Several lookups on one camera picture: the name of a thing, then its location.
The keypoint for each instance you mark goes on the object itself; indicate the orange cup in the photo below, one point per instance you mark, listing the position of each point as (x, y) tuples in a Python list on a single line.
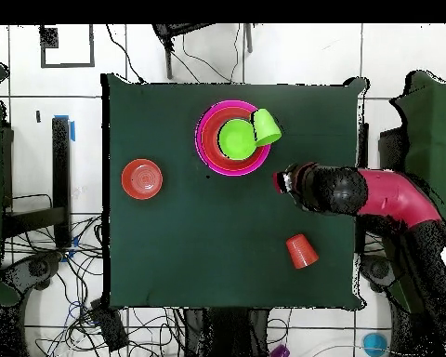
[(301, 253)]

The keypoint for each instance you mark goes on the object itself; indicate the small purple object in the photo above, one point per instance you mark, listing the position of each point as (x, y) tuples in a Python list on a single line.
[(280, 352)]

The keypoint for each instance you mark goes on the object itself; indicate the black metal stand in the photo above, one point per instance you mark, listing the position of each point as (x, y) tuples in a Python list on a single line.
[(390, 148), (61, 167)]

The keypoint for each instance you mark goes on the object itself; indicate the dark green tablecloth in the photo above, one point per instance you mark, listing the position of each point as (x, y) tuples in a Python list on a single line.
[(208, 260)]

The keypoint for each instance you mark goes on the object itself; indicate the black power brick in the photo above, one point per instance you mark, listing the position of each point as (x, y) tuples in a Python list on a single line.
[(109, 327)]

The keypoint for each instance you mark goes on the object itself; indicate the large pink bowl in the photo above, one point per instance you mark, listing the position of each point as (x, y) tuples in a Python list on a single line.
[(230, 171)]

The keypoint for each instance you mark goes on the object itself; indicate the small orange bowl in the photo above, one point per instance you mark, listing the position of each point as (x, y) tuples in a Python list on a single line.
[(142, 179)]

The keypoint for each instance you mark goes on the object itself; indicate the blue tape strip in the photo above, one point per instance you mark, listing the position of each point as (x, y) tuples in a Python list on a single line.
[(72, 132)]

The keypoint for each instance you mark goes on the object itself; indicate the small green bowl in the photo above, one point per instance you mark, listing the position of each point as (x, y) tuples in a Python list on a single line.
[(236, 139)]

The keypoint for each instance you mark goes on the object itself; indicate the green cup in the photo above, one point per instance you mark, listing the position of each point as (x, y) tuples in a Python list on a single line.
[(267, 128)]

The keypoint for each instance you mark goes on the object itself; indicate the large orange bowl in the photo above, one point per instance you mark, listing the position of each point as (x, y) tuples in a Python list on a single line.
[(208, 145)]

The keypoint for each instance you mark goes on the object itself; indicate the blue disc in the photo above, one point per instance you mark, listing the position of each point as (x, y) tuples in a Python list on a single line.
[(374, 344)]

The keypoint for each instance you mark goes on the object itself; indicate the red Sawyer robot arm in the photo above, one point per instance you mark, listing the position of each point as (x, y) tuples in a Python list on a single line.
[(386, 193)]

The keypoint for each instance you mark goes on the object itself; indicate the black camera tripod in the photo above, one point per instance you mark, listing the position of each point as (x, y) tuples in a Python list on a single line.
[(168, 55)]

